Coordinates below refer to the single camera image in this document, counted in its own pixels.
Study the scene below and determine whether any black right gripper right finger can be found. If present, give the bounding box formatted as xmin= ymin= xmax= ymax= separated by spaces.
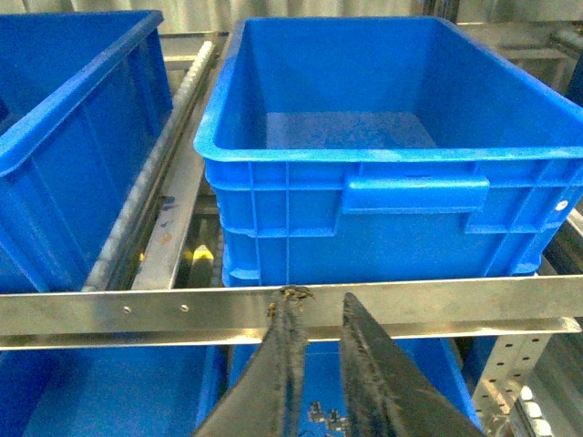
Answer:
xmin=340 ymin=292 xmax=483 ymax=436

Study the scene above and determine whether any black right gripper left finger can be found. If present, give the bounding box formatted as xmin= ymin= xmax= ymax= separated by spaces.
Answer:
xmin=194 ymin=285 xmax=315 ymax=436

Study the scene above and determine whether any lower shelf blue bin right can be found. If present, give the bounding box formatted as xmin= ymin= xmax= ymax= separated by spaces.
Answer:
xmin=227 ymin=336 xmax=484 ymax=437

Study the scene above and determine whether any shelf blue bin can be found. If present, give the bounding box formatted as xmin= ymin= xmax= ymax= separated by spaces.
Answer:
xmin=1 ymin=346 xmax=226 ymax=436
xmin=227 ymin=336 xmax=484 ymax=437

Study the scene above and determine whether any lower shelf blue bin left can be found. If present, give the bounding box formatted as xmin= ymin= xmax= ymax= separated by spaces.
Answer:
xmin=1 ymin=346 xmax=226 ymax=436

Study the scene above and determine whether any white roller track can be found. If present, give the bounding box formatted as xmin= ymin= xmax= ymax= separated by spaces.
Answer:
xmin=82 ymin=40 xmax=215 ymax=291

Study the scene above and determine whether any blue ribbed plastic bin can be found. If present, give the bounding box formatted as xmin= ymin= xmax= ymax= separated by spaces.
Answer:
xmin=194 ymin=17 xmax=582 ymax=287

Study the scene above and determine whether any blue plastic bin centre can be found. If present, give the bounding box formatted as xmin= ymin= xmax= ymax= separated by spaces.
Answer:
xmin=1 ymin=10 xmax=173 ymax=293

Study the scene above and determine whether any perforated steel rack post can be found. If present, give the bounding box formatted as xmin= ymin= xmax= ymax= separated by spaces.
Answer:
xmin=464 ymin=333 xmax=551 ymax=436

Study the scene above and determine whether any steel divider rail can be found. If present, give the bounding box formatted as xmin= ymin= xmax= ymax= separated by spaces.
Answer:
xmin=131 ymin=137 xmax=204 ymax=290

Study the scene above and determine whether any steel rack front rail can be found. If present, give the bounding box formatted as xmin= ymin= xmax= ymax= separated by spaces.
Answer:
xmin=1 ymin=275 xmax=582 ymax=351

